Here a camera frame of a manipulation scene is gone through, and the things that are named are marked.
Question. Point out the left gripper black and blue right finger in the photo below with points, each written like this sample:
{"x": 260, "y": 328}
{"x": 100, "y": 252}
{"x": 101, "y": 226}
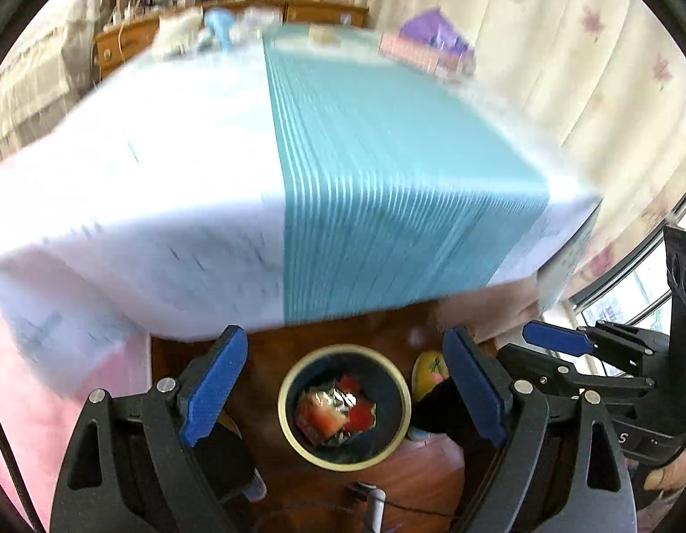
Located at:
{"x": 558, "y": 466}

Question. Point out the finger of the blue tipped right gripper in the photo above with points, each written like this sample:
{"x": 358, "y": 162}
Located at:
{"x": 556, "y": 338}

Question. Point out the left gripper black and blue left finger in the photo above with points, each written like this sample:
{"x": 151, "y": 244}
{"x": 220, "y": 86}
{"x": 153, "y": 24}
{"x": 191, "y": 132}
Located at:
{"x": 159, "y": 461}

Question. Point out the orange red snack bag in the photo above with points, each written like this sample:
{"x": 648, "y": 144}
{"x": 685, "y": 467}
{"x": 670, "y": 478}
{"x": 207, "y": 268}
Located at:
{"x": 335, "y": 413}

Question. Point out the dark round trash bin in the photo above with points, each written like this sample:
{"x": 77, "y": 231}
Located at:
{"x": 381, "y": 382}

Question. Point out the pink bed sheet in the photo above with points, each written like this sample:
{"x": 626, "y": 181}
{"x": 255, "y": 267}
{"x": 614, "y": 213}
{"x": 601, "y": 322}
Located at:
{"x": 39, "y": 423}

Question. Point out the yellow slipper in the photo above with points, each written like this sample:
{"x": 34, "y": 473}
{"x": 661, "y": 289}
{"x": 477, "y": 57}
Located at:
{"x": 429, "y": 370}

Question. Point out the teal white patterned tablecloth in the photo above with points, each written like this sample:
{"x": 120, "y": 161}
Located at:
{"x": 276, "y": 183}

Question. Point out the cream floral curtain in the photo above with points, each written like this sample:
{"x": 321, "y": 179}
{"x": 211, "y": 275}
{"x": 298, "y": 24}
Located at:
{"x": 604, "y": 79}

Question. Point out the red patterned snack box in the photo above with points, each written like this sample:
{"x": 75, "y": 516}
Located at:
{"x": 442, "y": 65}

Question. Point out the purple plastic package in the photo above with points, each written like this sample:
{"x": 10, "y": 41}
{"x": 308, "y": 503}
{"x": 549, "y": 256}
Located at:
{"x": 434, "y": 30}

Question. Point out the beige crumpled tissue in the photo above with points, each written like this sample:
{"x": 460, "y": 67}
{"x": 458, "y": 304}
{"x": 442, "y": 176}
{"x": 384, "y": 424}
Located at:
{"x": 322, "y": 35}

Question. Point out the crumpled yellowish paper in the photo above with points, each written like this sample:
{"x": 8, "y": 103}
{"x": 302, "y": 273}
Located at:
{"x": 176, "y": 33}

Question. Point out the clear plastic bottle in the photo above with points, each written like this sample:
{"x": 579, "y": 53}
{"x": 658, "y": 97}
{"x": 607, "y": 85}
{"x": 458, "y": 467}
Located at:
{"x": 253, "y": 22}

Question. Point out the blue face mask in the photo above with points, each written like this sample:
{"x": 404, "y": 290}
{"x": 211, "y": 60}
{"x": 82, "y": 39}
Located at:
{"x": 219, "y": 22}

